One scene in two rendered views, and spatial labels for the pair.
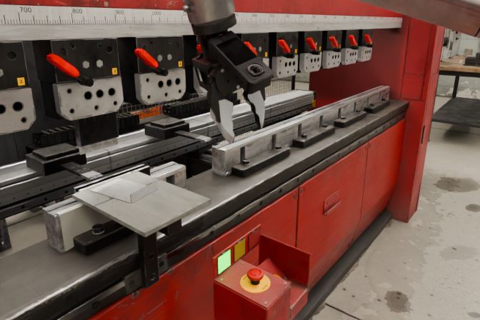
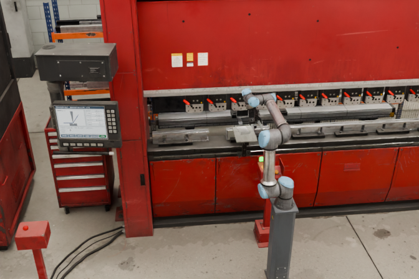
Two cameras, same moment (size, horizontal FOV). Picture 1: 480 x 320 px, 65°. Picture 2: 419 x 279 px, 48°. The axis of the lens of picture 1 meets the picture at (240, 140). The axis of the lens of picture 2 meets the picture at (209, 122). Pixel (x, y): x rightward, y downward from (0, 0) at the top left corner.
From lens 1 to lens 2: 329 cm
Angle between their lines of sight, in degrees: 43
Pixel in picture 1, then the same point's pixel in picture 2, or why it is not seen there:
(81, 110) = (237, 108)
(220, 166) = not seen: hidden behind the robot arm
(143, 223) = (238, 140)
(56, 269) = (223, 142)
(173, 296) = (251, 164)
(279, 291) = not seen: hidden behind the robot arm
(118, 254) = (237, 145)
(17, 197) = (224, 121)
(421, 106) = not seen: outside the picture
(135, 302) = (239, 159)
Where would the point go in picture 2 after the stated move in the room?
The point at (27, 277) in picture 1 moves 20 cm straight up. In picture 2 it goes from (217, 142) to (217, 122)
